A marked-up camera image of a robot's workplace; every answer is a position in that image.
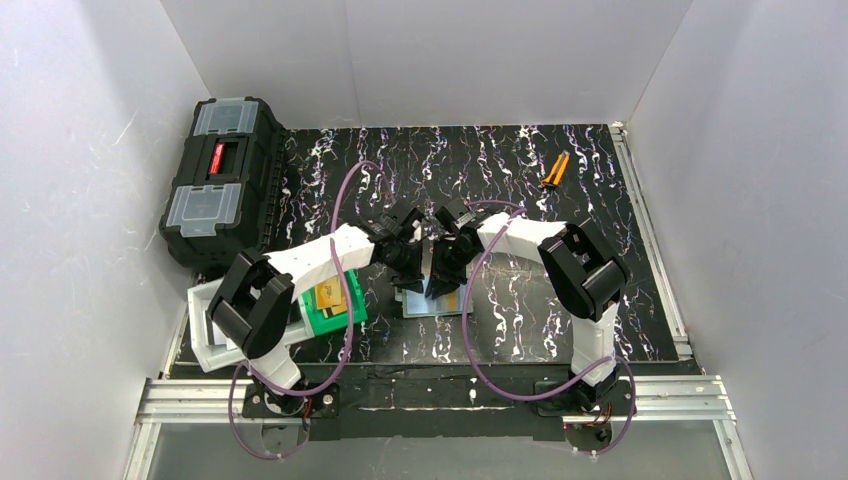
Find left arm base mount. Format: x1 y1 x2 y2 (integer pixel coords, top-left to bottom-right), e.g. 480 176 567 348
236 380 341 457

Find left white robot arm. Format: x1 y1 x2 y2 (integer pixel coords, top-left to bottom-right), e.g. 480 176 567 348
204 202 425 397

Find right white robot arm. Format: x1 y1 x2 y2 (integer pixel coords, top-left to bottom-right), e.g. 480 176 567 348
425 200 630 389

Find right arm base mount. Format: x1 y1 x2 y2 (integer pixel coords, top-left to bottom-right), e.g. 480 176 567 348
533 372 637 457

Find gold credit cards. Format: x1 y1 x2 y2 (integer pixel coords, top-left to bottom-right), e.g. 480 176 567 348
313 276 348 318

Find white bin with silver cards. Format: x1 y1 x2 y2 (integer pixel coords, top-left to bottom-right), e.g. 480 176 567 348
187 279 246 373

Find aluminium frame rail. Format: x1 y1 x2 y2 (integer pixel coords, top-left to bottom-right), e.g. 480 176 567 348
124 122 751 479

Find black toolbox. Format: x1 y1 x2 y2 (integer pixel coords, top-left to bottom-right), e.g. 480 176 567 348
159 96 287 277

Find green plastic bin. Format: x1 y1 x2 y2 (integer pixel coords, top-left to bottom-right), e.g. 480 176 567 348
299 270 368 336

